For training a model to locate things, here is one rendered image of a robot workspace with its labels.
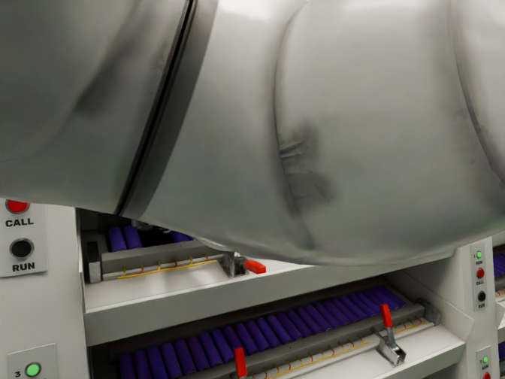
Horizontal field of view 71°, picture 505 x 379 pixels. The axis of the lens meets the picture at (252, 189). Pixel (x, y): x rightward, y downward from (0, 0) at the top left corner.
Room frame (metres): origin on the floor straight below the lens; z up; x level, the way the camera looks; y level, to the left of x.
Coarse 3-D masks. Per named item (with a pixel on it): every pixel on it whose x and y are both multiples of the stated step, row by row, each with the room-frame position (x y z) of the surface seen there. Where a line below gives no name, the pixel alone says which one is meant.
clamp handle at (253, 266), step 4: (236, 256) 0.45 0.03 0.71; (236, 260) 0.44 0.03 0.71; (240, 260) 0.43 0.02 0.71; (244, 260) 0.43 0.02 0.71; (248, 260) 0.43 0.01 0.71; (252, 260) 0.42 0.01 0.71; (244, 264) 0.41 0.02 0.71; (248, 264) 0.40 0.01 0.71; (252, 264) 0.40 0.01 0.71; (256, 264) 0.40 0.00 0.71; (260, 264) 0.40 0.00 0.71; (248, 268) 0.40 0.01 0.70; (252, 268) 0.39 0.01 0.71; (256, 268) 0.38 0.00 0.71; (260, 268) 0.39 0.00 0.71; (264, 268) 0.39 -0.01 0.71; (256, 272) 0.38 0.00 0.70; (260, 272) 0.39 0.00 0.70; (264, 272) 0.39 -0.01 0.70
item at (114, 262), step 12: (120, 252) 0.43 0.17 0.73; (132, 252) 0.43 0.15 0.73; (144, 252) 0.43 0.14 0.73; (156, 252) 0.44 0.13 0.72; (168, 252) 0.44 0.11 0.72; (180, 252) 0.45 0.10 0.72; (192, 252) 0.46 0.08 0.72; (204, 252) 0.47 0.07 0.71; (216, 252) 0.47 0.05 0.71; (108, 264) 0.41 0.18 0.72; (120, 264) 0.42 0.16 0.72; (132, 264) 0.43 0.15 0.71; (144, 264) 0.43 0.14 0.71; (156, 264) 0.44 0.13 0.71; (132, 276) 0.41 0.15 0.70
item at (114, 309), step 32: (96, 256) 0.41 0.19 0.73; (448, 256) 0.63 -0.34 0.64; (96, 288) 0.40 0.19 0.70; (128, 288) 0.40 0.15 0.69; (160, 288) 0.41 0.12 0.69; (192, 288) 0.41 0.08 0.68; (224, 288) 0.43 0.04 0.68; (256, 288) 0.45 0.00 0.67; (288, 288) 0.48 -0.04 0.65; (320, 288) 0.51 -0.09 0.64; (96, 320) 0.37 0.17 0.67; (128, 320) 0.38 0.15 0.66; (160, 320) 0.40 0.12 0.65
